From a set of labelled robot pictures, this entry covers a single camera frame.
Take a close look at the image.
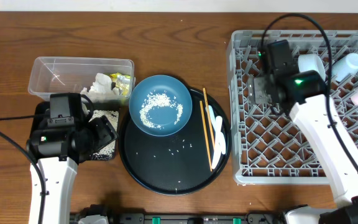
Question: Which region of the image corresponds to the yellow green snack wrapper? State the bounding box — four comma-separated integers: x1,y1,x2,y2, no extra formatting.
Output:
109,73,131,103

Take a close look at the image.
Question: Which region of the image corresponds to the round black tray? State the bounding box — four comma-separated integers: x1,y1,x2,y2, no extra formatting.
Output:
118,88,232,195

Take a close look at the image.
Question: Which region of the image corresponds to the white plastic spoon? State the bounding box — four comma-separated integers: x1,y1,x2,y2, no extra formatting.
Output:
208,106,226,155

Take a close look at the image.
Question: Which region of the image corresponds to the clear plastic waste bin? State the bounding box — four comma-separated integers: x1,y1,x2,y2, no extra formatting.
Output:
28,57,135,105

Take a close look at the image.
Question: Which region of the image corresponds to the white tissue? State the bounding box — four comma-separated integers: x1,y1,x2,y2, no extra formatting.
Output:
80,73,120,95

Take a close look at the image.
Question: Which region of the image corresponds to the black rail with green clips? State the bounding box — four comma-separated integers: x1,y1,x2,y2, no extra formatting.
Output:
69,213,285,224

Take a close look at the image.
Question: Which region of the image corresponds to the wooden chopstick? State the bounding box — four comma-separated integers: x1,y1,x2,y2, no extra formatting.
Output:
203,87,215,149
199,100,213,172

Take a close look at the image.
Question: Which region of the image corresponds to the grey dishwasher rack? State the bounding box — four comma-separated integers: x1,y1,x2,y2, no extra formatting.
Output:
226,30,358,185

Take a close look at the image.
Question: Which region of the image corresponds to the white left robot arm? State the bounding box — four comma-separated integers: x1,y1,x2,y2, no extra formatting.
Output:
27,115,118,223

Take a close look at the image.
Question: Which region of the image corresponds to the white rice heap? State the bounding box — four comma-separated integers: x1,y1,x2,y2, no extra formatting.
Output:
89,110,119,161

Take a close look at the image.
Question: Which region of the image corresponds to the black square waste bin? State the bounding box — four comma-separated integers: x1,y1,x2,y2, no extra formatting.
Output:
26,101,118,164

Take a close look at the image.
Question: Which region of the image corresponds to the light blue bowl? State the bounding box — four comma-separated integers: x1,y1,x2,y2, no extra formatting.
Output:
298,54,326,81

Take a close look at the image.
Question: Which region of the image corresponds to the dark blue plate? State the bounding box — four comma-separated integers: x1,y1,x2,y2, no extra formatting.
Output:
129,75,193,137

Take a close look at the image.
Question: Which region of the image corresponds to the light blue cup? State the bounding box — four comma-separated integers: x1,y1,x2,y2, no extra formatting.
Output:
332,53,358,82

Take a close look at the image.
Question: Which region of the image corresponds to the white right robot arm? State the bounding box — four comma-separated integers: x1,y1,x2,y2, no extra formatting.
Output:
247,70,358,223

